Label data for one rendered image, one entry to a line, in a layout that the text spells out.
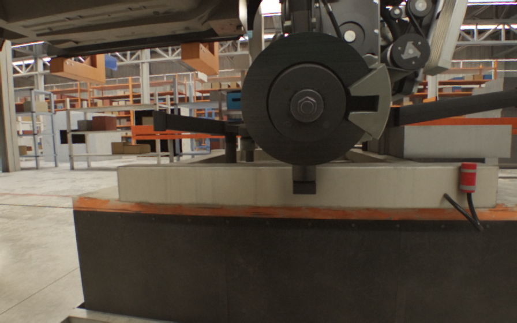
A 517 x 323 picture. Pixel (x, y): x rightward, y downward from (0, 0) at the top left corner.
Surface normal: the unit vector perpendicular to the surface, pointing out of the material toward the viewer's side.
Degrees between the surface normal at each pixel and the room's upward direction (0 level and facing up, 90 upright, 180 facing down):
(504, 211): 90
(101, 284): 90
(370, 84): 104
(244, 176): 90
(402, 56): 90
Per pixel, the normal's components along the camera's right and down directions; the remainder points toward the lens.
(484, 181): -0.15, 0.10
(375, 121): -0.14, 0.33
